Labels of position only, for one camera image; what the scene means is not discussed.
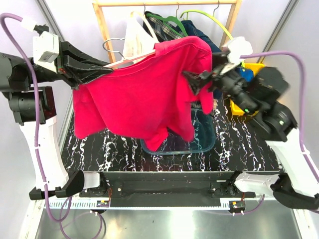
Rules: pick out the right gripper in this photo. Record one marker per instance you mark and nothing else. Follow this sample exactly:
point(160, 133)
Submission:
point(196, 84)

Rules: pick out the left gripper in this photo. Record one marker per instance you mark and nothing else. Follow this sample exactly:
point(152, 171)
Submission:
point(70, 65)

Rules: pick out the red garment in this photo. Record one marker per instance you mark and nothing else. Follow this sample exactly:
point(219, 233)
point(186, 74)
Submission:
point(149, 98)

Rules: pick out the pink hanger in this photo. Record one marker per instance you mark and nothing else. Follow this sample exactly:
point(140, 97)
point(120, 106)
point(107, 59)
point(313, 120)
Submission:
point(124, 59)

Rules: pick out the plaid skirt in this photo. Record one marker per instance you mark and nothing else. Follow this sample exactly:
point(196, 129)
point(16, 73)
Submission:
point(161, 36)

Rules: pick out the dark green hanger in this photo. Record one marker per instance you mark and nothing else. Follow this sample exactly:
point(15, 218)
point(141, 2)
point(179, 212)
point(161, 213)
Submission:
point(169, 20)

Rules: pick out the white pleated skirt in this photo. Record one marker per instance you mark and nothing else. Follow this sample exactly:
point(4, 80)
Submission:
point(137, 39)

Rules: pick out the cream yellow hanger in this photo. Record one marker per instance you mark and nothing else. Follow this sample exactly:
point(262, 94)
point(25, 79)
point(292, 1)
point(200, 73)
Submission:
point(133, 13)

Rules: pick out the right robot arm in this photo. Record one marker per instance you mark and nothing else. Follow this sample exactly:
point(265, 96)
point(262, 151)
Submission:
point(297, 187)

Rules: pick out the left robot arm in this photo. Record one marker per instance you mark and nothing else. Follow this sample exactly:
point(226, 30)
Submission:
point(34, 110)

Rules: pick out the lime green hanger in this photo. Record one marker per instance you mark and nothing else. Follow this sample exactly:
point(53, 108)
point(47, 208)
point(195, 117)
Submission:
point(209, 24)

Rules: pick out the blue cloth in bin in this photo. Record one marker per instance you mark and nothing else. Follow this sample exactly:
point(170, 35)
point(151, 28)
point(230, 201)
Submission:
point(246, 73)

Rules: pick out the navy blue garment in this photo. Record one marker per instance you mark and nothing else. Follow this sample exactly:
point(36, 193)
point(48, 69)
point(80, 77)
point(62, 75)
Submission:
point(191, 30)

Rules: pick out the wooden clothes rack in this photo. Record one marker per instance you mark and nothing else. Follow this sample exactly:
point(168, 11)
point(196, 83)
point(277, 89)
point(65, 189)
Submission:
point(231, 20)

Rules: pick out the clear blue plastic basin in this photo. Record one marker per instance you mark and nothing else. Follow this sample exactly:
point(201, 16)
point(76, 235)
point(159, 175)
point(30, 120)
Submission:
point(204, 138)

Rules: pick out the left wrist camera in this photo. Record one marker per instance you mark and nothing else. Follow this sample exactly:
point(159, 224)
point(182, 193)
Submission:
point(46, 50)

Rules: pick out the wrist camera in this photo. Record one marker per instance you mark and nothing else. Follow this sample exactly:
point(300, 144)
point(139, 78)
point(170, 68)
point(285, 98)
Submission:
point(46, 50)
point(237, 47)

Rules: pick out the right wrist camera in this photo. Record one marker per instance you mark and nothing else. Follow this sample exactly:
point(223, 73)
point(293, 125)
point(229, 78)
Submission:
point(237, 47)

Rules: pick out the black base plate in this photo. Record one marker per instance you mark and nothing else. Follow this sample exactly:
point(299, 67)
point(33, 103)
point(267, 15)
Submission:
point(167, 189)

